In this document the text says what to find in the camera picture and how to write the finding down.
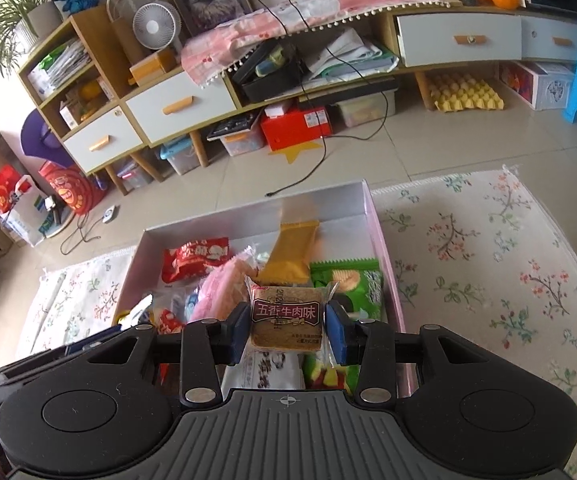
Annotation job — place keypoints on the stack of papers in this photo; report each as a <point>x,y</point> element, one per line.
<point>353,57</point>

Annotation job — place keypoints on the yellow egg tray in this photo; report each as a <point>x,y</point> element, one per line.
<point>468,92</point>

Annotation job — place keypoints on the red white shopping bag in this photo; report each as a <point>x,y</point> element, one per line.
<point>13,200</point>

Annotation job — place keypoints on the white snack packet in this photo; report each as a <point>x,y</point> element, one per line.
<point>268,372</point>

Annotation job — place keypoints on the pink cloth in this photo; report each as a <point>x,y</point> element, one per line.
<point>218,50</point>

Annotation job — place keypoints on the black open box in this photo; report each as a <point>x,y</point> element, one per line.
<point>268,82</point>

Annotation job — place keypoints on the green snack packet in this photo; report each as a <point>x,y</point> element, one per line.
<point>353,285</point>

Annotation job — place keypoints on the white desk fan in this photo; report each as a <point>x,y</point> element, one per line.
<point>156,27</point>

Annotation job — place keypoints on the pink cardboard box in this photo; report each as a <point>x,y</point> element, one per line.
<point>338,200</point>

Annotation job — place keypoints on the wooden cabinet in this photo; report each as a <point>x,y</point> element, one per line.
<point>93,35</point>

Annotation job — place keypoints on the clear plastic bin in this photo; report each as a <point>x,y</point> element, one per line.
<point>243,146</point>
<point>136,175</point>
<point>361,110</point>

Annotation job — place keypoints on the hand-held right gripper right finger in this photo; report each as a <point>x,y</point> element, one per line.
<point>335,335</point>

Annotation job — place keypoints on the floral mat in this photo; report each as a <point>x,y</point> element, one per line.
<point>468,285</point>

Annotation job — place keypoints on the red snack packet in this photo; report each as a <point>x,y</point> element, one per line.
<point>193,260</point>

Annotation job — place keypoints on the red gift bag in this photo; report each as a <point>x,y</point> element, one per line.
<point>71,190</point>

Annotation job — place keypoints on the yellow star cutout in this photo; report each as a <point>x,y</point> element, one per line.
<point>293,152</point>

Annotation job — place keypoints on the papers and green bags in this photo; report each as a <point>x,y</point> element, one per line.
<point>61,67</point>

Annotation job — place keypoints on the white printed box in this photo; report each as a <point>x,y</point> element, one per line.
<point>543,87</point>

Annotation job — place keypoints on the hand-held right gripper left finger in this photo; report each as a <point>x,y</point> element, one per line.
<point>238,332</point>

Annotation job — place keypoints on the orange snack packet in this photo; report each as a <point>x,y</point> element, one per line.
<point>291,255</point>

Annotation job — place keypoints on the white cabinet drawer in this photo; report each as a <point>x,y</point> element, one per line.
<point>178,107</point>
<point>103,140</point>
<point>553,40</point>
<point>458,37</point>

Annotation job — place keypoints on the red shoe box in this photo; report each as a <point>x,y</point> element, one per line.
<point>293,127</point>

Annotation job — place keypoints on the brown cracker packet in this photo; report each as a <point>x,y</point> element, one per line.
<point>288,330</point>

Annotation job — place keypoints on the pink wafer packet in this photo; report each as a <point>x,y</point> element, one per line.
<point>218,295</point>

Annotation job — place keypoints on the purple fan-shaped object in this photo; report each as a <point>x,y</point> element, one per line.
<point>41,135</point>

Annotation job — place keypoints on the blue lid plastic bin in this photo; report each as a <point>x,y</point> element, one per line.
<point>181,157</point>

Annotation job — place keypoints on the small wooden box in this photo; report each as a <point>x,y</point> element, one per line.
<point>151,67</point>

